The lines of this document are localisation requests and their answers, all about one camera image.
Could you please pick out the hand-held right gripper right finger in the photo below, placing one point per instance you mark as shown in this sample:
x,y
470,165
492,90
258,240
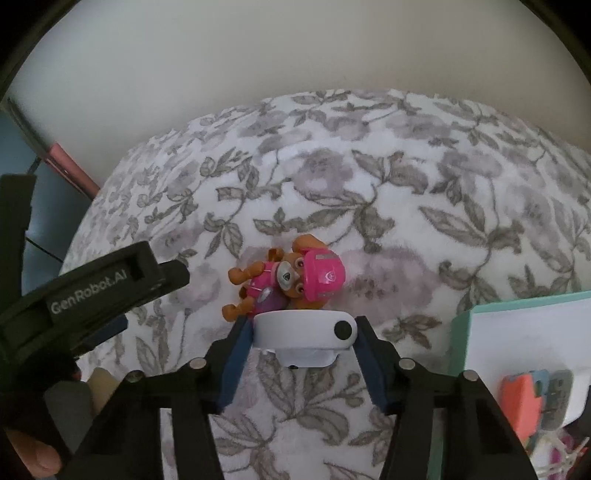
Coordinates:
x,y
374,369

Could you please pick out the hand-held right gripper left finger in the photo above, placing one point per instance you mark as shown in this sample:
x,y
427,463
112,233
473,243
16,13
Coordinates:
x,y
235,364

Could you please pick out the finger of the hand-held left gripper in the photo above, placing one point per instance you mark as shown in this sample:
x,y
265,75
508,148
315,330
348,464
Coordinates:
x,y
104,330
175,274

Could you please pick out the white round device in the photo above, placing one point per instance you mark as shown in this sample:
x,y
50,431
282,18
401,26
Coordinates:
x,y
300,334

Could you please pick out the orange and blue gadget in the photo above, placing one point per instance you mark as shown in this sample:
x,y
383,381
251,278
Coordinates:
x,y
521,401

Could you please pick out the teal tray with white inside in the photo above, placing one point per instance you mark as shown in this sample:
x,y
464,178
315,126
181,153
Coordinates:
x,y
531,332

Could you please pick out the person's left hand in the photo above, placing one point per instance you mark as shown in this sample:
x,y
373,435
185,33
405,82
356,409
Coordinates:
x,y
32,454

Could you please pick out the tan cardboard piece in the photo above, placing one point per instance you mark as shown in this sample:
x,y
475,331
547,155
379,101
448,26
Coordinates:
x,y
101,387

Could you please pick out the dark teal cabinet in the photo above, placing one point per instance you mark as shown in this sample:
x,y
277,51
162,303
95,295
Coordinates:
x,y
51,217

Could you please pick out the pink toy dog figure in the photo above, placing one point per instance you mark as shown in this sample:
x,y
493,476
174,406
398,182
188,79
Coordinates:
x,y
295,272

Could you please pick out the pink board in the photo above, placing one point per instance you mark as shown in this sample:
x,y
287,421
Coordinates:
x,y
69,170

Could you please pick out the floral grey white blanket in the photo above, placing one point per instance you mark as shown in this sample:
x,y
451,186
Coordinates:
x,y
369,161

